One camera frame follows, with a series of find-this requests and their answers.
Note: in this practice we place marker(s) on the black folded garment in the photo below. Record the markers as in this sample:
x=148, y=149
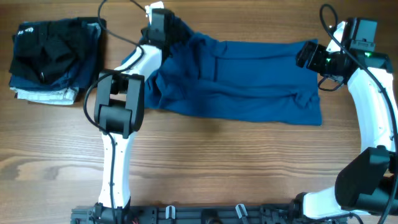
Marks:
x=46, y=53

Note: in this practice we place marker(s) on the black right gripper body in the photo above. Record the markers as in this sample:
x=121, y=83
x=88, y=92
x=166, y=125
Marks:
x=306, y=54

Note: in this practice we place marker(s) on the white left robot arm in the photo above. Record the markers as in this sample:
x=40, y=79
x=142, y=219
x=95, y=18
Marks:
x=119, y=111

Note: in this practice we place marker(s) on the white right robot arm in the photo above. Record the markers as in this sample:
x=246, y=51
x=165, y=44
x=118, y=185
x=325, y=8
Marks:
x=365, y=185

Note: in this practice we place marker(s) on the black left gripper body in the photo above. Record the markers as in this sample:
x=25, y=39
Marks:
x=171, y=38

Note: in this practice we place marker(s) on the navy folded garment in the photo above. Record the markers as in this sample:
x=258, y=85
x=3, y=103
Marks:
x=73, y=77

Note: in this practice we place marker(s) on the blue polo shirt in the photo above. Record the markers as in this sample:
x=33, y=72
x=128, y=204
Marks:
x=246, y=81

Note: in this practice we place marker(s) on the white folded garment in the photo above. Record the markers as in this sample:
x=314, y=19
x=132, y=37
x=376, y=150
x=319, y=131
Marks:
x=64, y=96

